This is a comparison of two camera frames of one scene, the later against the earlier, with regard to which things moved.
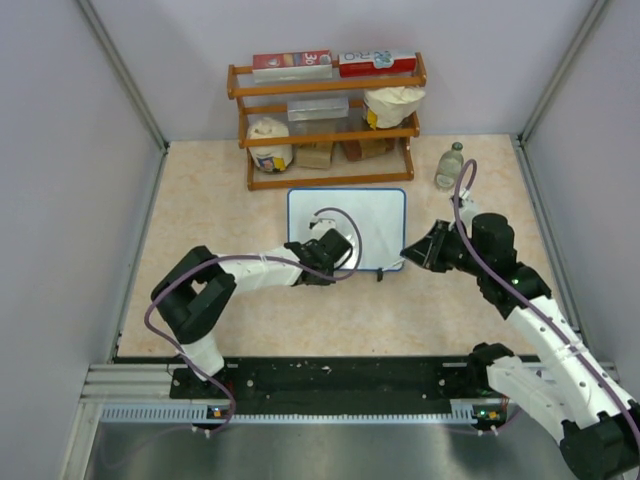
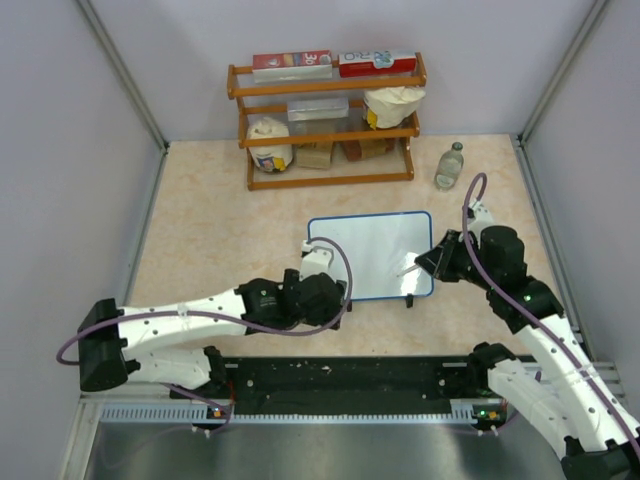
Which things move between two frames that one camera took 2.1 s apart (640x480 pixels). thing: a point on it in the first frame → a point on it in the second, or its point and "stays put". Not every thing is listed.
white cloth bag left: (270, 159) stays put
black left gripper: (321, 283) → (326, 316)
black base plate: (331, 387) stays put
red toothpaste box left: (299, 65) stays put
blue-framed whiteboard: (373, 219) → (380, 247)
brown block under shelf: (358, 149) stays put
